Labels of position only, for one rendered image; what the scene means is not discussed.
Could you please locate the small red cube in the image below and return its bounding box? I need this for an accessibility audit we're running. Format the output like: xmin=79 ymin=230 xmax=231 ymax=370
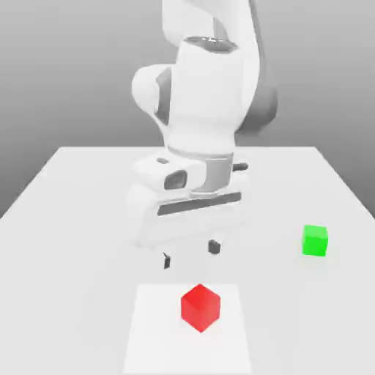
xmin=180 ymin=283 xmax=221 ymax=334

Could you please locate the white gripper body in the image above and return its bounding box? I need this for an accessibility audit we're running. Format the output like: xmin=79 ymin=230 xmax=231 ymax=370
xmin=126 ymin=182 xmax=245 ymax=250

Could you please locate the small green cube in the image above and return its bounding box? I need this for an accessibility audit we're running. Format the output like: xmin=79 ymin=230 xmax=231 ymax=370
xmin=301 ymin=224 xmax=330 ymax=258

